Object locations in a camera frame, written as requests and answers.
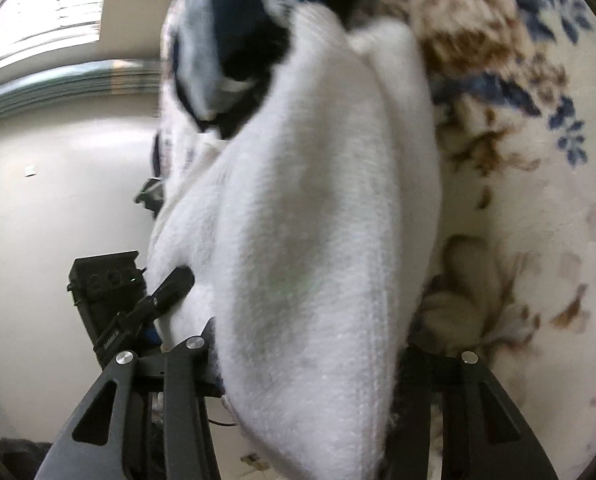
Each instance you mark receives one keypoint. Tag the white wall switch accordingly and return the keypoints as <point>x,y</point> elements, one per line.
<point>30,170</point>

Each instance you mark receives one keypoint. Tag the barred window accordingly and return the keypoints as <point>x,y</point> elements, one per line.
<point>42,5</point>

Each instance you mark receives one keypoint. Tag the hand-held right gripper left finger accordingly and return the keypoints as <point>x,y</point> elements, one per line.
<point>182,385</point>

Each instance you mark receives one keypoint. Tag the grey-blue striped curtain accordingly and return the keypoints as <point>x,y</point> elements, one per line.
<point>67,90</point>

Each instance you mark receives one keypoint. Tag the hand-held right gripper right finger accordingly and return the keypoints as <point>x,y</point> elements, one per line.
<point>423,390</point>

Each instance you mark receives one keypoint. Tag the folded dark striped sweater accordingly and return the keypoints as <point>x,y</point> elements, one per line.
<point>248,35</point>

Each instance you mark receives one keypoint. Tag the white knit sweater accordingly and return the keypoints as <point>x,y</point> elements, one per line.
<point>303,235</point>

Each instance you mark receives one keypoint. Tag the floral bed sheet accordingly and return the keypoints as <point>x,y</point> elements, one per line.
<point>528,210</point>

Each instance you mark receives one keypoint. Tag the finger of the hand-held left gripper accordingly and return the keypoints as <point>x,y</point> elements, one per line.
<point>172,285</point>

